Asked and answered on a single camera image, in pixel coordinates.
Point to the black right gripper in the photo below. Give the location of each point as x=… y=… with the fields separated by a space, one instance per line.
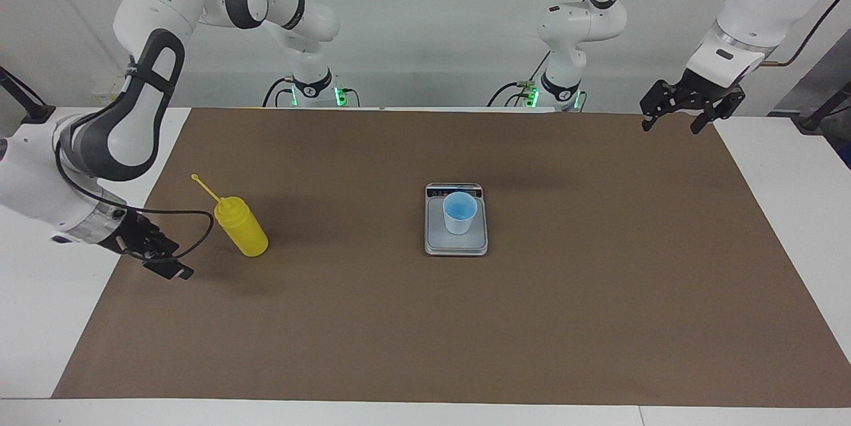
x=136 y=234

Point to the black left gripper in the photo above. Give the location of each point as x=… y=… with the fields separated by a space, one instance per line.
x=698 y=90

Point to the yellow squeeze seasoning bottle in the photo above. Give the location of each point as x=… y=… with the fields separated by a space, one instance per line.
x=243 y=230

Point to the light blue plastic cup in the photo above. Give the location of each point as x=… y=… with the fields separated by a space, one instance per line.
x=460 y=213

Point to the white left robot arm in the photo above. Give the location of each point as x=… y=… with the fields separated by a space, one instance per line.
x=751 y=0

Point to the silver digital kitchen scale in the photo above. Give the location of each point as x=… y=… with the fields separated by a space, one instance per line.
x=439 y=240

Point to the blue object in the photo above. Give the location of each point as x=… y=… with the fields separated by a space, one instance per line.
x=847 y=159

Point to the brown paper table mat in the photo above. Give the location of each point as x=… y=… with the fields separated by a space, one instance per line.
x=399 y=319

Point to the black camera stand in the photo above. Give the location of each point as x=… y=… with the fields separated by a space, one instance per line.
x=36 y=110
x=814 y=121

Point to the white wall socket box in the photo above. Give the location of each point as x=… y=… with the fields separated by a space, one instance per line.
x=106 y=92

